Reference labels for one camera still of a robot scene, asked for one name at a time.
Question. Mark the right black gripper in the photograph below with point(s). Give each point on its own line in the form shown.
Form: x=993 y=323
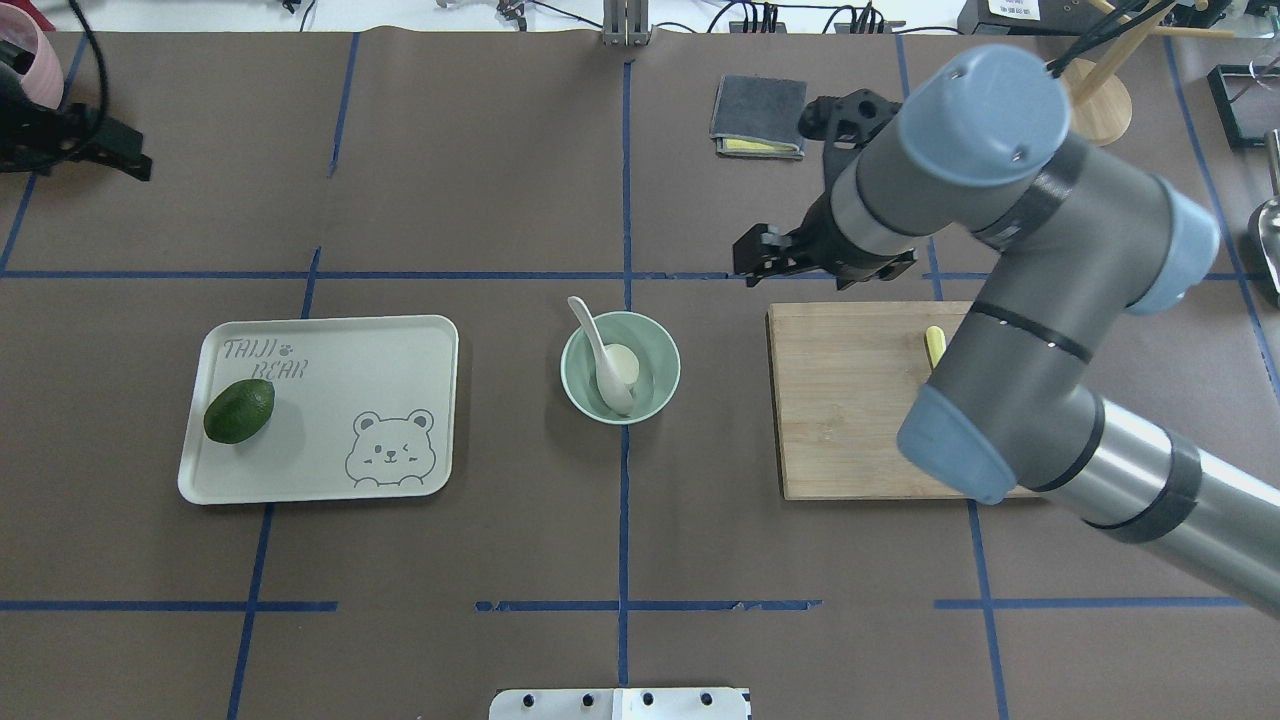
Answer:
x=826 y=240

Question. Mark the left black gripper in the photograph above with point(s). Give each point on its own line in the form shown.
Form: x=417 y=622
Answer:
x=48 y=128

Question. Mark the white plastic spoon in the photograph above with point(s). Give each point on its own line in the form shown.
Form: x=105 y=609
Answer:
x=614 y=393

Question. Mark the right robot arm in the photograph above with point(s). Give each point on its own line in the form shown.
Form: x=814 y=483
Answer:
x=1081 y=238

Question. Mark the light green bowl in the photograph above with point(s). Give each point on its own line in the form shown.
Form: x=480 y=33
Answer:
x=660 y=367

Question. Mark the pink cup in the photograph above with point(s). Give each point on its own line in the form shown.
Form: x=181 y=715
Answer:
x=28 y=51

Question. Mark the yellow sponge cloth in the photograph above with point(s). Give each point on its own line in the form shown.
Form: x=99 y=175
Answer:
x=744 y=148

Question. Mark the grey cleaning cloth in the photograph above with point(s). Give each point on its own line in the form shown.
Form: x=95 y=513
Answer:
x=758 y=108

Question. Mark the bamboo cutting board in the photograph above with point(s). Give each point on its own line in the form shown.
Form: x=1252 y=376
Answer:
x=843 y=377

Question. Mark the yellow plastic knife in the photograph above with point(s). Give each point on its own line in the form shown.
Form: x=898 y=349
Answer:
x=935 y=344

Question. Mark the white bear tray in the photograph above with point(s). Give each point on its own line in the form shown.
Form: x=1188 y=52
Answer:
x=364 y=408

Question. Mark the wooden stand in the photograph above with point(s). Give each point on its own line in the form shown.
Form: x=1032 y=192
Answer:
x=1101 y=105

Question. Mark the metal scoop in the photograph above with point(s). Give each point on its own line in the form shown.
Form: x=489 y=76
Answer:
x=1264 y=226

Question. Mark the dark tray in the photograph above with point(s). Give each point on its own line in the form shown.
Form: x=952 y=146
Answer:
x=1246 y=99

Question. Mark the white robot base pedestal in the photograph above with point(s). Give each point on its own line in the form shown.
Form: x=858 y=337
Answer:
x=716 y=702

